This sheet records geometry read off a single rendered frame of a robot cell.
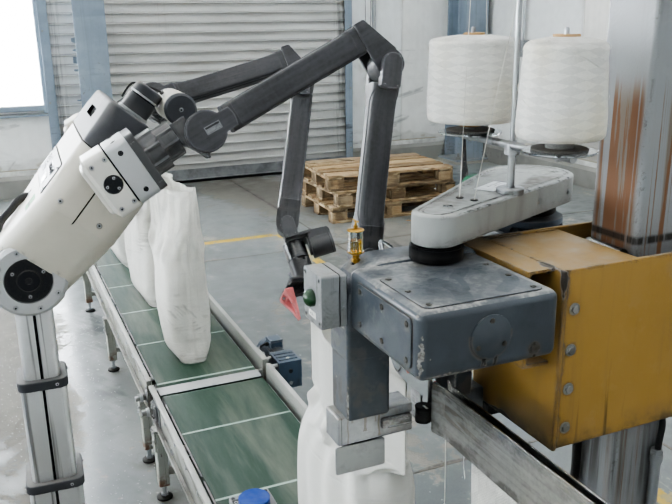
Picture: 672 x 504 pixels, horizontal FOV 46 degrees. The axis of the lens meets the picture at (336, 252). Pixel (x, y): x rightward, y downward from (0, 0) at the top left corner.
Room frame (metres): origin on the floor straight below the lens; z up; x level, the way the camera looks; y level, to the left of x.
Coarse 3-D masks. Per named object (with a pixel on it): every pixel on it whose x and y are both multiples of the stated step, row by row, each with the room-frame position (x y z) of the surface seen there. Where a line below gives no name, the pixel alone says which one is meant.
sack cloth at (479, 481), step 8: (472, 464) 1.15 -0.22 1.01; (472, 472) 1.14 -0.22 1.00; (480, 472) 1.12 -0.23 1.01; (472, 480) 1.14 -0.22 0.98; (480, 480) 1.12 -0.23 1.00; (488, 480) 1.10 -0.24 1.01; (472, 488) 1.14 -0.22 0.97; (480, 488) 1.12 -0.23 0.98; (488, 488) 1.10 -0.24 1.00; (496, 488) 1.08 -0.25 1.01; (472, 496) 1.14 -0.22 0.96; (480, 496) 1.12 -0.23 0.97; (488, 496) 1.09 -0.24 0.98; (496, 496) 1.08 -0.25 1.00; (504, 496) 1.06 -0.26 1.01
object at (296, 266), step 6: (294, 258) 1.87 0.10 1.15; (306, 258) 1.87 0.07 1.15; (288, 264) 1.88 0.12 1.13; (294, 264) 1.86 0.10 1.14; (300, 264) 1.86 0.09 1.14; (306, 264) 1.86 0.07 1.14; (294, 270) 1.85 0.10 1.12; (300, 270) 1.85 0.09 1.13; (294, 276) 1.85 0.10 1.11; (300, 276) 1.83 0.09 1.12; (288, 282) 1.82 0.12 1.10; (294, 282) 1.82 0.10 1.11; (300, 282) 1.83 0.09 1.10
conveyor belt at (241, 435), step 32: (256, 384) 2.75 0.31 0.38; (192, 416) 2.51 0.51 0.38; (224, 416) 2.50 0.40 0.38; (256, 416) 2.50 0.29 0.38; (288, 416) 2.50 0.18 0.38; (192, 448) 2.29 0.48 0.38; (224, 448) 2.29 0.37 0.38; (256, 448) 2.28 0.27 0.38; (288, 448) 2.28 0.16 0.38; (224, 480) 2.10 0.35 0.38; (256, 480) 2.10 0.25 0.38; (288, 480) 2.09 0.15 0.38
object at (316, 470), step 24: (312, 336) 1.80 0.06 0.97; (312, 360) 1.81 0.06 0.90; (312, 408) 1.71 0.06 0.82; (312, 432) 1.64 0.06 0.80; (312, 456) 1.61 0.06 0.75; (312, 480) 1.60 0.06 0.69; (336, 480) 1.49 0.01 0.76; (360, 480) 1.43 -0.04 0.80; (384, 480) 1.43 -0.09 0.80; (408, 480) 1.46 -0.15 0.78
